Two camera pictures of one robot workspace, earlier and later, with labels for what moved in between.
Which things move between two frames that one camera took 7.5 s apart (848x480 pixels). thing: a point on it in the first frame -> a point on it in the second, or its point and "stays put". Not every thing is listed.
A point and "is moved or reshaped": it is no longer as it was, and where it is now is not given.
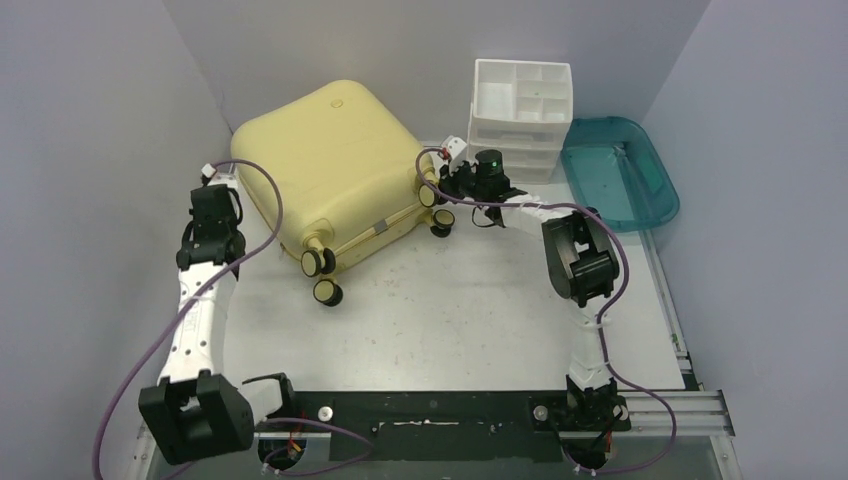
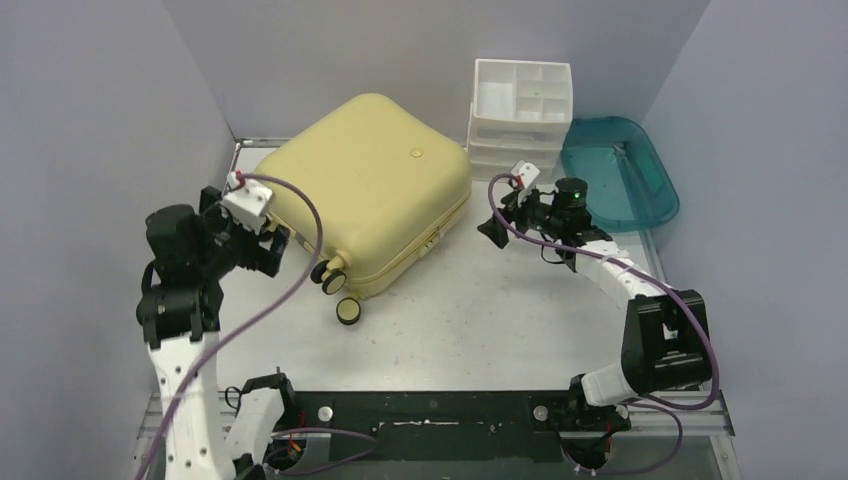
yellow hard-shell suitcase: [350, 176] is moved or reshaped
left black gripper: [237, 219] -> [259, 256]
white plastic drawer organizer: [522, 109] stays put
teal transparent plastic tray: [619, 171] stays put
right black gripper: [454, 178] -> [527, 216]
